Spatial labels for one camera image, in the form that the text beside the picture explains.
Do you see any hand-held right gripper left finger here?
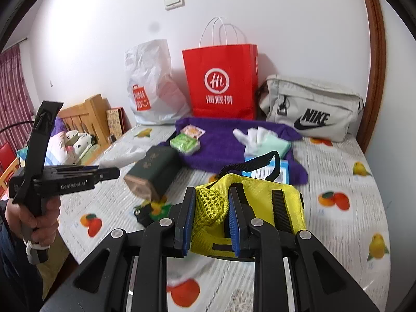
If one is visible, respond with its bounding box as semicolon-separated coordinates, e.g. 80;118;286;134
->
41;187;197;312

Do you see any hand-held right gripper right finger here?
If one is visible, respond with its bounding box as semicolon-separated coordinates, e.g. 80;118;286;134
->
227;185;381;312

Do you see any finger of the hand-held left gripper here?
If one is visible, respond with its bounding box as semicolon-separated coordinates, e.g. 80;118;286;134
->
49;168;120;183
49;165;100;173

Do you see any white cloth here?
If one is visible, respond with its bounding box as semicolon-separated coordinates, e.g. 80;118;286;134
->
99;146;147;170

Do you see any yellow mesh pouch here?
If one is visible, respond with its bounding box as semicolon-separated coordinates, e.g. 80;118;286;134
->
190;151;308;256

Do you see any black snap strap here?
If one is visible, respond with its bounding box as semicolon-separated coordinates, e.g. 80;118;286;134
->
133;201;163;226

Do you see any blue tissue pack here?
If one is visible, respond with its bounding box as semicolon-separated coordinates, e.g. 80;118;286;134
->
242;158;290;184

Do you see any green wet wipes pack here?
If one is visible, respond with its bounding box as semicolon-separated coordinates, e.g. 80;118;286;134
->
170;134;200;155

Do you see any light green cloth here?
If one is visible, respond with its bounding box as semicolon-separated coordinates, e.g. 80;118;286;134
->
260;135;291;158

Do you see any white glove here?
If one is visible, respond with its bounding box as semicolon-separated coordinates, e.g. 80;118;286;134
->
233;127;277;158

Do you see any orange-print white packet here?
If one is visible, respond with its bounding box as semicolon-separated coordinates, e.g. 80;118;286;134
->
180;125;206;138

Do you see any person's left forearm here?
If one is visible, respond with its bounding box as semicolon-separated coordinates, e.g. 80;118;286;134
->
0;198;43;312

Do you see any person's left hand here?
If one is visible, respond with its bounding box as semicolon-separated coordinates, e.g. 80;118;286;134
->
6;200;61;251

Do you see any spotted white plush toy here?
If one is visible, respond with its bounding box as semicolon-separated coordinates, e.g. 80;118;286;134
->
63;130;82;150
70;133;98;165

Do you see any dark green tin box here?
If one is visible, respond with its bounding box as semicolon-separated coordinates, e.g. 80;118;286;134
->
124;146;181;200

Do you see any brown patterned box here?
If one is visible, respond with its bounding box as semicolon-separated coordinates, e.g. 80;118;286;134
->
106;107;125;137

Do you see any wooden headboard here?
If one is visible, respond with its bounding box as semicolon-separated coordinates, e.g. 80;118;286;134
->
57;94;113;155

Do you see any red wooden chair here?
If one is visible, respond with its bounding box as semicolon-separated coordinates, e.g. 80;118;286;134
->
0;141;20;189

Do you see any purple towel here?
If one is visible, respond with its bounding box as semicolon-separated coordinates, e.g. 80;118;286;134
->
166;117;308;186

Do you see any red patterned curtain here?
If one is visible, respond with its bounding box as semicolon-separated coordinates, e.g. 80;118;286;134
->
0;44;35;137

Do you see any white plastic shopping bag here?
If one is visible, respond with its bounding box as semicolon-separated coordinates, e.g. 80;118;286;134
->
125;39;192;126

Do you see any fruit print tablecloth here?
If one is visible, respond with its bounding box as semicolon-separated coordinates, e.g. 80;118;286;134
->
42;125;391;312

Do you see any grey waist bag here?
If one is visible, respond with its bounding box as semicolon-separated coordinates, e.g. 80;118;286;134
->
258;75;365;143

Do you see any red paper bag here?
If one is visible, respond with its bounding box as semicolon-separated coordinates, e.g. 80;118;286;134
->
182;17;259;121

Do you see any brown wooden door frame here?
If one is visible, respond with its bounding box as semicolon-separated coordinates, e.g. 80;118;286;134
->
356;0;387;153

